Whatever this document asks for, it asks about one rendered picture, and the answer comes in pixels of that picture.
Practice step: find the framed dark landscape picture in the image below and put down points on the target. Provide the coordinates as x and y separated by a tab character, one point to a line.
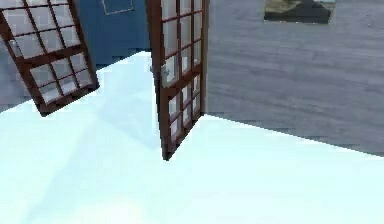
300	12

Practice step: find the pale-framed blue wall picture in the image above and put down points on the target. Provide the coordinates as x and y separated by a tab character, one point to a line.
117	6

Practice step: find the brown glass-paned room door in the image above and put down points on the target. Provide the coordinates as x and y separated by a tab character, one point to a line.
166	90
49	59

